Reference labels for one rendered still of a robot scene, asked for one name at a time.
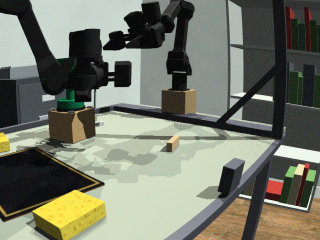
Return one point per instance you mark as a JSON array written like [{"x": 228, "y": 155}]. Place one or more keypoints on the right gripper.
[{"x": 147, "y": 38}]

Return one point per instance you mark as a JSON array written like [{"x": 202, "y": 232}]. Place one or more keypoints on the black rectangular mat with tan border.
[{"x": 31, "y": 178}]

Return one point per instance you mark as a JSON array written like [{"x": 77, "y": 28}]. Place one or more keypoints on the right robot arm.
[{"x": 177, "y": 60}]

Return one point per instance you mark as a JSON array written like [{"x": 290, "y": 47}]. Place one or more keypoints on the yellow sponge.
[
  {"x": 4, "y": 143},
  {"x": 70, "y": 214}
]

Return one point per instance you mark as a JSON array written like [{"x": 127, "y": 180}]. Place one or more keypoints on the white rectangular block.
[{"x": 99, "y": 123}]

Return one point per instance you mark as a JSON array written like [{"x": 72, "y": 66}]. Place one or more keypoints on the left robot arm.
[{"x": 84, "y": 45}]

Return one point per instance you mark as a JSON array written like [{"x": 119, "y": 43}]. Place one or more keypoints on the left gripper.
[{"x": 122, "y": 75}]

